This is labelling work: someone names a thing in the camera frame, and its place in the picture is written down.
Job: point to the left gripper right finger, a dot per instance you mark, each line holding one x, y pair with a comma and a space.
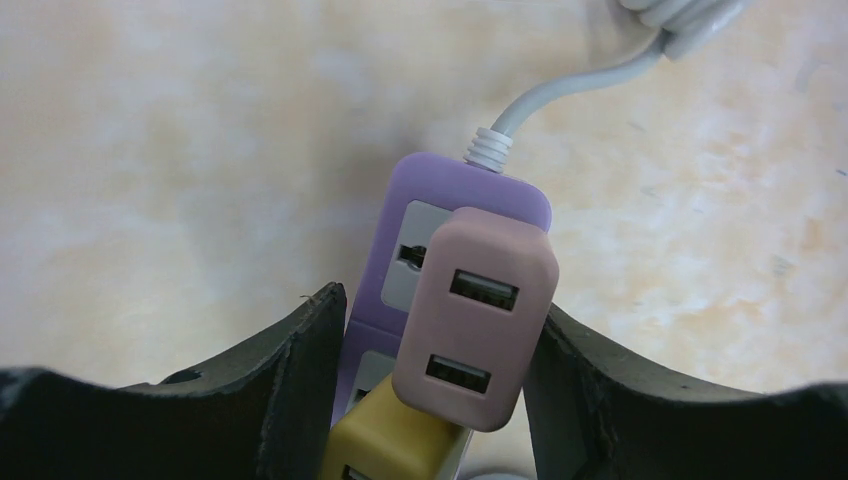
598, 410

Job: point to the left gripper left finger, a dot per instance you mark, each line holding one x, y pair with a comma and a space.
259, 410

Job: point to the yellow plug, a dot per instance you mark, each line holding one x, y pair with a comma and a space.
382, 438

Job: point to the pink plug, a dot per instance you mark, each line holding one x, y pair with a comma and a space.
485, 290

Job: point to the purple power strip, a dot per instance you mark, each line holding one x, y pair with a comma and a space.
423, 191

